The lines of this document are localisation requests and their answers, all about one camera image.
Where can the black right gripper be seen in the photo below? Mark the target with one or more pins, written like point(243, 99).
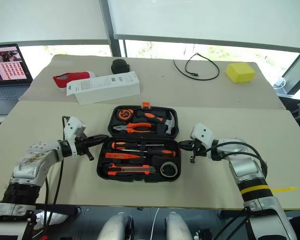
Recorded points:
point(198, 149)

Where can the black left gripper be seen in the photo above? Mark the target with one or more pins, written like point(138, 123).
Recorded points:
point(83, 143)

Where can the orange tester pen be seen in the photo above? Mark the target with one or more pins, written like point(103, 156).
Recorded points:
point(120, 155)

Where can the black electrical tape roll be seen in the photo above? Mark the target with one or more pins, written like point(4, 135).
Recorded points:
point(162, 170)

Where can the orange black utility knife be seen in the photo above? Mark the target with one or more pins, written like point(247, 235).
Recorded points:
point(130, 170)

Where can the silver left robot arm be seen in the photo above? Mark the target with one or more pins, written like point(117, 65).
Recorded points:
point(32, 162)

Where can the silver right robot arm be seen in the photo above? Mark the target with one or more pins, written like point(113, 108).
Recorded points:
point(247, 170)

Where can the black tool case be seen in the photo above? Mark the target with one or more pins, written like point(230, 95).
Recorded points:
point(140, 137)

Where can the orange black tape measure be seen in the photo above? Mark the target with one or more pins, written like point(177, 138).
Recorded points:
point(125, 114)

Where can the black orange claw hammer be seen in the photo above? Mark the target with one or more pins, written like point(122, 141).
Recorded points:
point(150, 116)

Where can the long white cardboard box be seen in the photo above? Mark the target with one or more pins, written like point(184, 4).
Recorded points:
point(105, 87)

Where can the black round object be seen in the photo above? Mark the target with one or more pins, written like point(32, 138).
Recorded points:
point(120, 66)

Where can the black bar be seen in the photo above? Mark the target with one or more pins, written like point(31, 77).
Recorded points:
point(62, 209)

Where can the silver left robot leg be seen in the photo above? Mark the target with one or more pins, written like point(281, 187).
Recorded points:
point(116, 226)

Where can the yellow box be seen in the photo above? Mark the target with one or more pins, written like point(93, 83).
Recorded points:
point(240, 72)

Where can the white sneaker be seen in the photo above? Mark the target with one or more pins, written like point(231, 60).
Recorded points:
point(52, 220)

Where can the yellow tape strip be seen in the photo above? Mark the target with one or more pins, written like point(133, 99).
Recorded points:
point(285, 189)

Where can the open laptop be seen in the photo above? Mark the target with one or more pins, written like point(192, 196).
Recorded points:
point(7, 75)

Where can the white roller blind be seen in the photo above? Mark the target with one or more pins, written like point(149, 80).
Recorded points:
point(210, 20)
point(47, 20)

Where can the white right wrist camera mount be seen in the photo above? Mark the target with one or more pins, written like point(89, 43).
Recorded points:
point(202, 133)

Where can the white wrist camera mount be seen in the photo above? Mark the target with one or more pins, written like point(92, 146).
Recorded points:
point(202, 133)
point(73, 127)

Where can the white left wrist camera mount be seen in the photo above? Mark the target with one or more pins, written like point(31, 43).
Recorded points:
point(73, 127)

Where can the dark window post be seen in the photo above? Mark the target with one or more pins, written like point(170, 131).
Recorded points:
point(118, 48)

